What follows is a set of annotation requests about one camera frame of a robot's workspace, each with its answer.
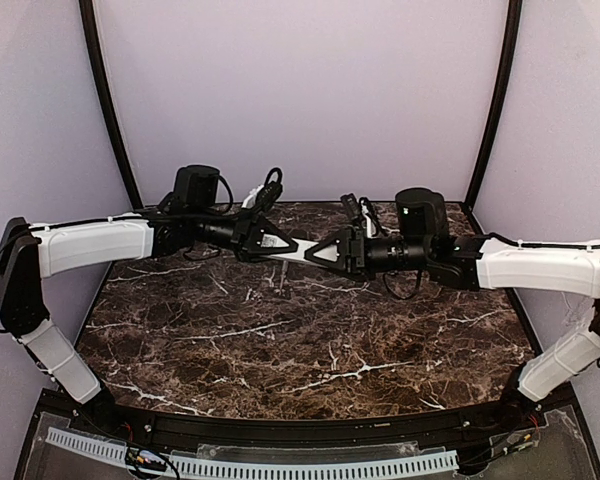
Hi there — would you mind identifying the white remote control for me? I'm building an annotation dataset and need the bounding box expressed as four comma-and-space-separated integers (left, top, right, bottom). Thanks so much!
267, 239, 317, 265

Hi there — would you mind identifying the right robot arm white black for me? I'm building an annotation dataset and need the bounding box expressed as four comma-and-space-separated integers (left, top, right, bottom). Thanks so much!
304, 188, 600, 402

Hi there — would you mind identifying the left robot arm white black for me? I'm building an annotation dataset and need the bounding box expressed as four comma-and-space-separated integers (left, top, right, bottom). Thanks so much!
0, 165, 299, 408

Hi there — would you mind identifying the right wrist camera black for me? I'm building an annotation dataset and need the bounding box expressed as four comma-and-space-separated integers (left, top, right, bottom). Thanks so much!
340, 193, 384, 238

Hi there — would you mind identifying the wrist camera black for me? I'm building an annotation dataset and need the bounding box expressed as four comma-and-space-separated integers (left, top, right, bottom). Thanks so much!
340, 193, 384, 238
241, 167, 283, 213

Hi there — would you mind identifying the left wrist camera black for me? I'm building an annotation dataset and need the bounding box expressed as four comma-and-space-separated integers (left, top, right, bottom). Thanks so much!
241, 167, 283, 213

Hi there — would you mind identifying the left black frame post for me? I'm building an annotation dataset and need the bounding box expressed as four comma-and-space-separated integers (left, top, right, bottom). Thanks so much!
78, 0, 143, 209

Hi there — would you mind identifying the black frame post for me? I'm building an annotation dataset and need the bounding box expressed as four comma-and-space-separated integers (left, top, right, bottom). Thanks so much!
464, 0, 523, 211
78, 0, 143, 209

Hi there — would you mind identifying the black front rail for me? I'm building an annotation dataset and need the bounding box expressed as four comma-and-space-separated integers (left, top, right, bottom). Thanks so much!
69, 399, 531, 456

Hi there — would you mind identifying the centre white slotted cable duct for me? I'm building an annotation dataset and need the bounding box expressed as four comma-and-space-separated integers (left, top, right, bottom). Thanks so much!
171, 451, 459, 480

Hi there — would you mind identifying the white slotted cable duct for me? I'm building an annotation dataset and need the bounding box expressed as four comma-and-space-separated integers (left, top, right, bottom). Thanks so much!
171, 451, 459, 480
45, 427, 127, 468

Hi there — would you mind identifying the small circuit board with wires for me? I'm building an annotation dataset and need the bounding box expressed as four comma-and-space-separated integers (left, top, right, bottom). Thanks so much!
124, 447, 170, 475

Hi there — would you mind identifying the right circuit board with wires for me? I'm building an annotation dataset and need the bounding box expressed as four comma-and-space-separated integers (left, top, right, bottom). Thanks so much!
492, 430, 541, 458

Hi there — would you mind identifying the left white slotted cable duct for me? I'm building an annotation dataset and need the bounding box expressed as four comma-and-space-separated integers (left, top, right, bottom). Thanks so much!
45, 427, 127, 468

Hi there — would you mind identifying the right black frame post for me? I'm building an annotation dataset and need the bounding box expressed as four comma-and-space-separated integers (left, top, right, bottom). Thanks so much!
464, 0, 523, 211

